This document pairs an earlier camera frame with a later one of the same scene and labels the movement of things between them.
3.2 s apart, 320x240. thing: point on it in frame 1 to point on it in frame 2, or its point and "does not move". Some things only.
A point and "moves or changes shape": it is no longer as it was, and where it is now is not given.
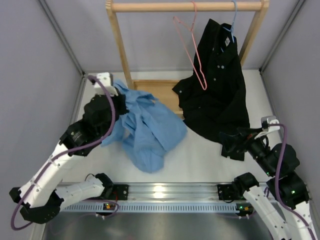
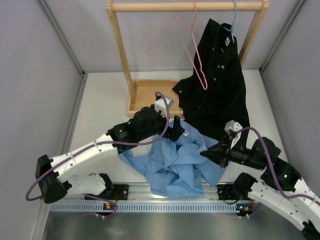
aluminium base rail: (167, 192) does not move
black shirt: (213, 97) does not move
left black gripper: (121, 99) to (173, 133)
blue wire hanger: (231, 30) does not move
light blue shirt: (148, 131) moves or changes shape
